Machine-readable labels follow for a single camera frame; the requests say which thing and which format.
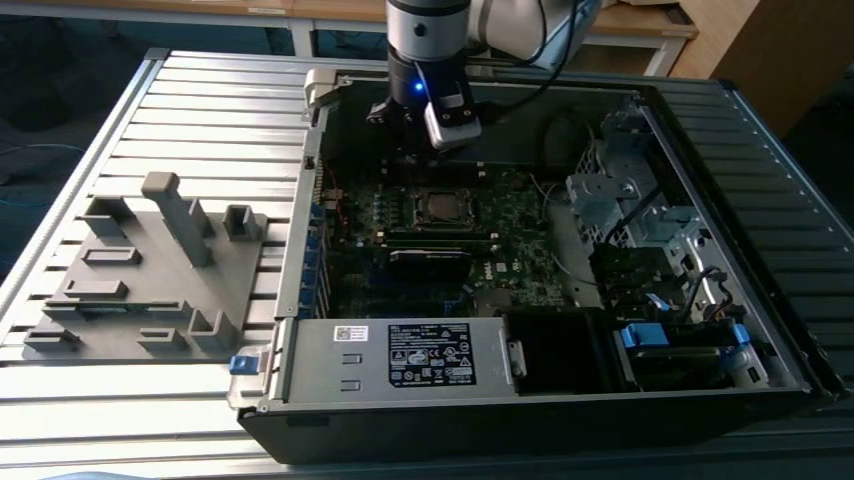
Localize silver CPU plate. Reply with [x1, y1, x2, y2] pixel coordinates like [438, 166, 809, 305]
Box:
[426, 192, 469, 220]

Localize metal socket cover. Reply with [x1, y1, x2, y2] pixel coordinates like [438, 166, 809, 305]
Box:
[417, 188, 481, 226]

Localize RAM slot black clips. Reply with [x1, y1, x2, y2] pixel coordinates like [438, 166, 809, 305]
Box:
[386, 227, 499, 235]
[385, 237, 501, 246]

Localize RAM slot white clips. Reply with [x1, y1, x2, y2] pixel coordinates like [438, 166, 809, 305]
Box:
[385, 232, 501, 240]
[383, 243, 502, 253]

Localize silver metal drive cage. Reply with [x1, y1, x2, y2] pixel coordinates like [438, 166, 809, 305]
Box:
[565, 97, 719, 301]

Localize black graphics card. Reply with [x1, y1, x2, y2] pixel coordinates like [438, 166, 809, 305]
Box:
[389, 248, 474, 296]

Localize green motherboard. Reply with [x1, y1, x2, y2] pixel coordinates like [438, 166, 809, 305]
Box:
[313, 159, 602, 321]

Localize grey parts rack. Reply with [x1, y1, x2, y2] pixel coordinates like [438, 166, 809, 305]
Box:
[22, 171, 272, 361]

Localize wooden cabinet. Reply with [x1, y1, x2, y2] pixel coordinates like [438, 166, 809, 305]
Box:
[670, 0, 854, 136]

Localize silver power supply unit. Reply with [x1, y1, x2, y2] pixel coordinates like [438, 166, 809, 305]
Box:
[266, 315, 529, 404]

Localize blue disk carrier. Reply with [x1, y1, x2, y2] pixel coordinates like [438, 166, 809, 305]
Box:
[617, 321, 754, 394]

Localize black PC case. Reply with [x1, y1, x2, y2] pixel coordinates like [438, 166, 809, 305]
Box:
[226, 67, 849, 466]

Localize grey plastic case handle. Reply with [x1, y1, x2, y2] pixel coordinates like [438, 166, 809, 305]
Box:
[303, 69, 335, 109]

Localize wooden desk white frame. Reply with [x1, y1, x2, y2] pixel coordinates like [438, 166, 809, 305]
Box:
[0, 0, 701, 77]

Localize black plastic drive bracket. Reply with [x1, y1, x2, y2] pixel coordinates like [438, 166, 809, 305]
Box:
[590, 247, 682, 321]

